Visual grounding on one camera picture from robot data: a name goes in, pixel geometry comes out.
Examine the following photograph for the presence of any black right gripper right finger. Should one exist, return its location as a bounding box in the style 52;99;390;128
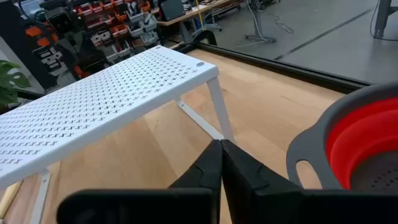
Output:
222;139;304;224

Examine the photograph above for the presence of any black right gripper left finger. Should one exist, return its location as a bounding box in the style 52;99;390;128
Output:
169;139;223;224

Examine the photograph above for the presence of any red grey collapsible colander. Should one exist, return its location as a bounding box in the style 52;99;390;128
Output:
285;81;398;191

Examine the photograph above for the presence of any white perforated metal shelf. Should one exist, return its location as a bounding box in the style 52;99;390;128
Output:
0;45;236;224

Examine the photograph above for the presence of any grey pole stand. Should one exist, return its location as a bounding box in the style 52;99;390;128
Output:
244;0;278;44

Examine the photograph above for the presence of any wooden workbench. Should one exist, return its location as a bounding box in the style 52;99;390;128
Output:
155;0;242;27

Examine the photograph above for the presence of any parts bin rack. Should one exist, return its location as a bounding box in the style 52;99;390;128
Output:
73;0;160;60

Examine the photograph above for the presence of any black case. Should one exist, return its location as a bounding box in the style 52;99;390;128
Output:
159;0;187;22

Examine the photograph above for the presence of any grey table leg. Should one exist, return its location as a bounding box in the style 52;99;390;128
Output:
373;0;398;40

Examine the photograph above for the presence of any green artificial plant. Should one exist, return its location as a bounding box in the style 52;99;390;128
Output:
0;60;32;108

